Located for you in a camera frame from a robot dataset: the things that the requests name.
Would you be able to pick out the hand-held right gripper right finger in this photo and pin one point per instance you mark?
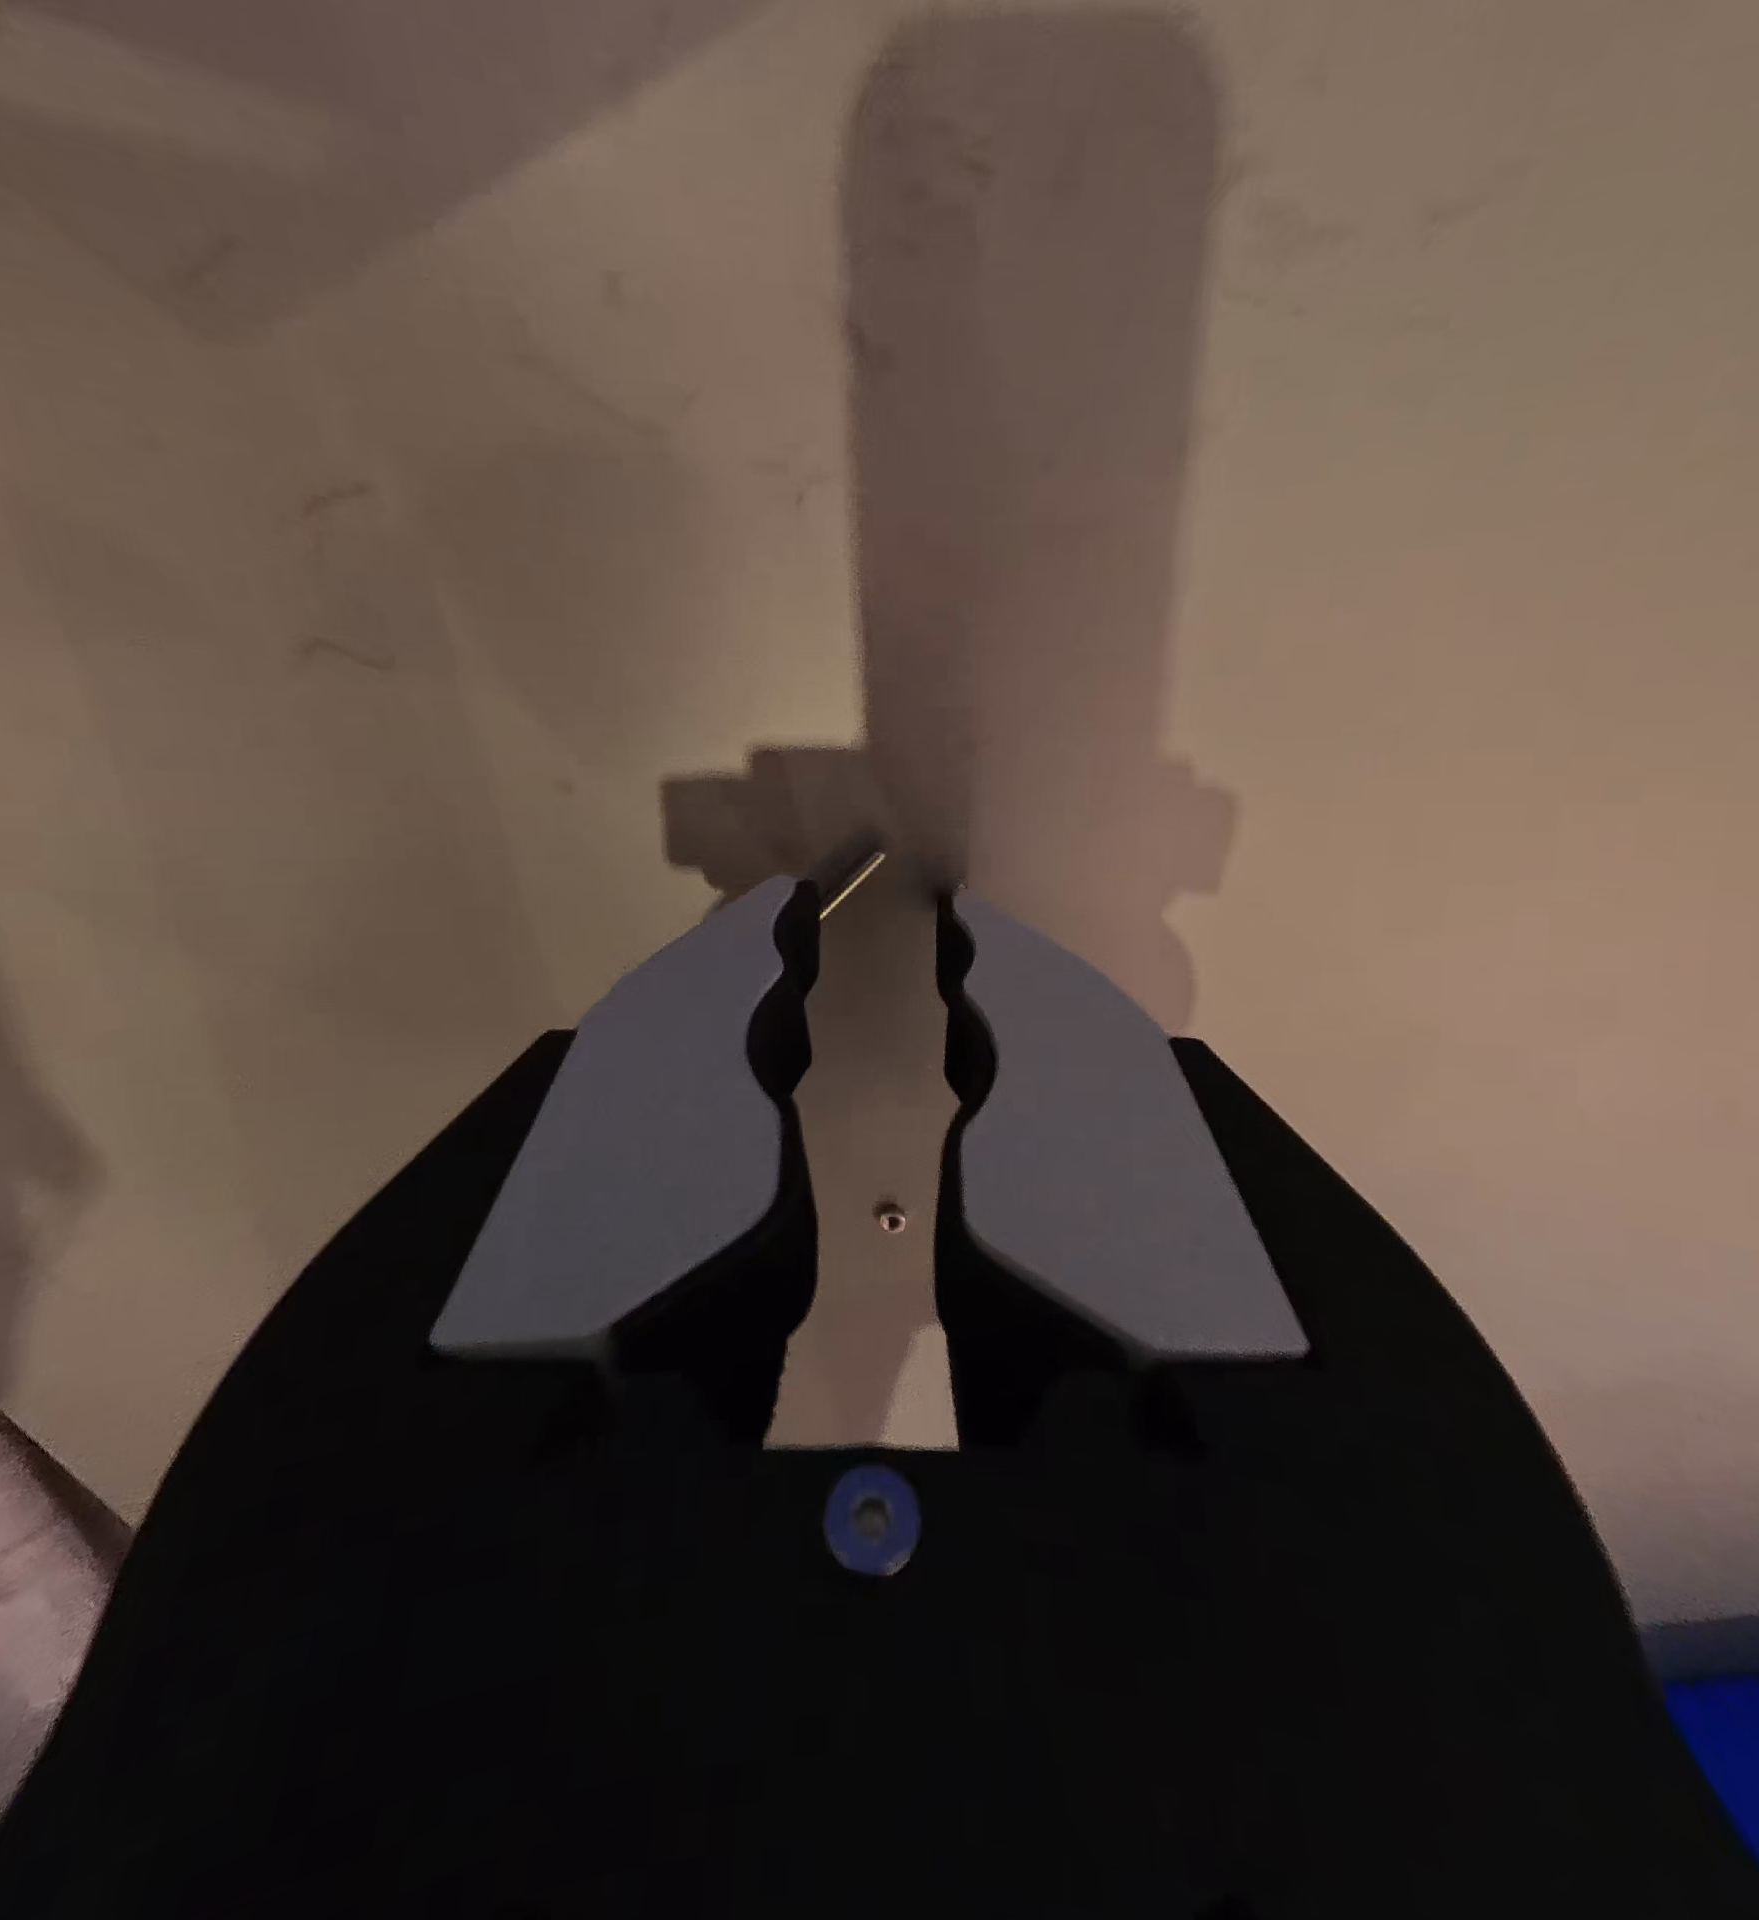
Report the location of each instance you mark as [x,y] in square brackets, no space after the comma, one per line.
[1121,1184]

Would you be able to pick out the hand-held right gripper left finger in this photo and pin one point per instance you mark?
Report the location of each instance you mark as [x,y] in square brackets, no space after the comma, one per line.
[624,1173]

